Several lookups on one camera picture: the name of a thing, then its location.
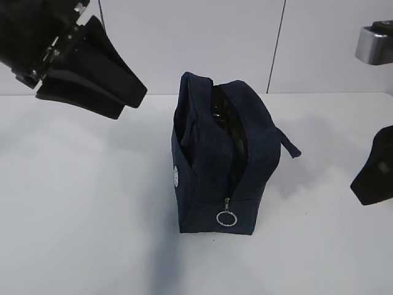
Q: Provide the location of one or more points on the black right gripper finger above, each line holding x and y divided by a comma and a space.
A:
373, 184

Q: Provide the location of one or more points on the navy blue fabric lunch bag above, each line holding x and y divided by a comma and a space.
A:
225, 148

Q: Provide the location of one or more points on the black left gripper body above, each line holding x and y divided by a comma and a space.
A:
28, 30

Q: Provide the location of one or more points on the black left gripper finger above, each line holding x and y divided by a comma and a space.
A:
94, 93
107, 69

